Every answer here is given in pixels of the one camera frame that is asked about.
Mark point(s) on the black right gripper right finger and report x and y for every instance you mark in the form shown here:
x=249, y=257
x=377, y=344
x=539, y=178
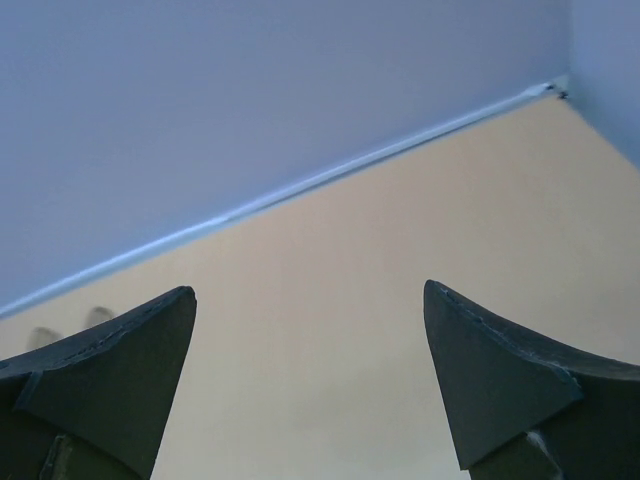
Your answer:
x=521, y=405

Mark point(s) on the aluminium table edge rail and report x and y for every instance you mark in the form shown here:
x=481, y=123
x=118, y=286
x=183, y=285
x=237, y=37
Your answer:
x=557, y=86

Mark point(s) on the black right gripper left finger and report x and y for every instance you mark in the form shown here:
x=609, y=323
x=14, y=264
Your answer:
x=95, y=405

